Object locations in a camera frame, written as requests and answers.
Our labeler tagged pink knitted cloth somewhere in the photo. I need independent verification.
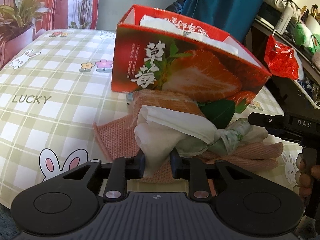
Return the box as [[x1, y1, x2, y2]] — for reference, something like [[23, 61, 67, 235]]
[[93, 116, 284, 184]]

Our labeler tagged green patterned tissue pack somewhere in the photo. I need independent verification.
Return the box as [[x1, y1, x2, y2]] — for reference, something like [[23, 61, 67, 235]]
[[208, 118, 268, 157]]

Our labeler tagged packaged bread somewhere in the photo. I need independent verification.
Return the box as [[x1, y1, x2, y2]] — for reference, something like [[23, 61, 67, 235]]
[[129, 89, 204, 116]]

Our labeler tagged person's right hand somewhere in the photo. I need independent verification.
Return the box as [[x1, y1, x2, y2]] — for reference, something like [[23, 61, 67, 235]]
[[296, 153, 320, 201]]

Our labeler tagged black shelf table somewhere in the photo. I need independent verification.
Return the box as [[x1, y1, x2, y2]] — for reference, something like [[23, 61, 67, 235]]
[[246, 19, 319, 120]]

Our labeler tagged red plastic bag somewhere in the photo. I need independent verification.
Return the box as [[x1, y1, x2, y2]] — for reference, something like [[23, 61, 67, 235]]
[[264, 35, 304, 80]]

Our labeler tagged white brush holder cup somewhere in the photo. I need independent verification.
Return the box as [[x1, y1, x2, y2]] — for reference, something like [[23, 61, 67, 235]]
[[305, 15, 320, 35]]

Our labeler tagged checkered bunny tablecloth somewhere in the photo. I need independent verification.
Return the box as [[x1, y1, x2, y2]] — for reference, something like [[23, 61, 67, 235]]
[[1, 29, 301, 207]]

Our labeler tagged white spray bottle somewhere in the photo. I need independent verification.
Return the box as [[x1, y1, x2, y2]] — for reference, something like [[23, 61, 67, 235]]
[[274, 6, 294, 35]]

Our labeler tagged red strawberry cardboard box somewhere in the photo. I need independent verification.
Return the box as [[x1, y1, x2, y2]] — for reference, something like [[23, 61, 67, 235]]
[[111, 4, 271, 113]]

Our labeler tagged teal curtain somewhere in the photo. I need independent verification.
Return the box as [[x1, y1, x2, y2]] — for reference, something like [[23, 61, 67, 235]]
[[181, 0, 263, 42]]

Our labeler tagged pink printed backdrop cloth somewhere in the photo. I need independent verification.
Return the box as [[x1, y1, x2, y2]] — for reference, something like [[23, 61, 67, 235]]
[[1, 0, 99, 66]]

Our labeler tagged white drawstring bag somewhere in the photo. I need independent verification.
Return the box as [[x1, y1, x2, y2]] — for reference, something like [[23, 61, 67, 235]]
[[264, 0, 301, 17]]

